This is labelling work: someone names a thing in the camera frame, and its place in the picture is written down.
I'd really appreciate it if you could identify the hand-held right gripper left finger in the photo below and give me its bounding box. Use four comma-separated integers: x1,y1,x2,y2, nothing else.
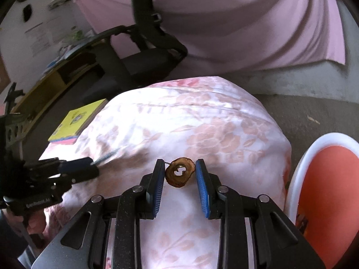
31,158,166,269

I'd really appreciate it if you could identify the thin dark stick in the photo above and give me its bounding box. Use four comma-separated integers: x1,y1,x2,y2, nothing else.
94,149,122,164

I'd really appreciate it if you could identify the person's left forearm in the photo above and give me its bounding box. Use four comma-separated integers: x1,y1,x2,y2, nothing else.
0,210,38,269

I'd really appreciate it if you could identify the yellow book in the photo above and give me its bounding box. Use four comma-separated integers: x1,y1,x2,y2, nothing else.
48,98,109,145

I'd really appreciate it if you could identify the black office chair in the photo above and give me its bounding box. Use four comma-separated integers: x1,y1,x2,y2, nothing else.
83,0,188,96

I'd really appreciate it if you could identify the pile of papers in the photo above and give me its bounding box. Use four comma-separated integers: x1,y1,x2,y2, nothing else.
44,27,96,71

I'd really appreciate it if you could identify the pink floral blanket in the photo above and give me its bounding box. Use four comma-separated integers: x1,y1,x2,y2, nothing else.
37,76,293,269

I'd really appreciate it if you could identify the low wooden shelf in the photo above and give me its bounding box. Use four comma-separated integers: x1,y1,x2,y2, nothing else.
11,43,105,116

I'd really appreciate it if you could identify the black wall-hung pouch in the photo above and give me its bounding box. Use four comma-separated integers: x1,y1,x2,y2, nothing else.
22,4,33,22

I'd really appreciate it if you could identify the orange bin with white rim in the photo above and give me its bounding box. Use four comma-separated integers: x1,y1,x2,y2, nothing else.
284,132,359,269

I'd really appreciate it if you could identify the pink hanging sheet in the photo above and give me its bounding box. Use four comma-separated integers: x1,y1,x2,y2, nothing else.
70,0,346,71

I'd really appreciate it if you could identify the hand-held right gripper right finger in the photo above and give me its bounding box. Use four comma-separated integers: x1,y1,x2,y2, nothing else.
195,158,326,269

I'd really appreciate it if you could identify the person's left hand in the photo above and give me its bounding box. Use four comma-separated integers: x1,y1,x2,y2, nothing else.
12,211,48,235

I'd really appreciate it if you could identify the brown dried fruit slice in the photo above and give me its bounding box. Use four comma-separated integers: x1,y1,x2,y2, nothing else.
164,157,196,188

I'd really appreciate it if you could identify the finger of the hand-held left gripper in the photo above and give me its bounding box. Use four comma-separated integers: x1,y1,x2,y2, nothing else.
70,166,100,185
57,157,94,173

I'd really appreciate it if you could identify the white printed paper sheet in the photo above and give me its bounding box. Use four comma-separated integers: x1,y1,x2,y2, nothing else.
25,19,54,54

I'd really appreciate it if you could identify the black tripod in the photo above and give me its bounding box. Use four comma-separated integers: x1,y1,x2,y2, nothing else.
4,82,26,113

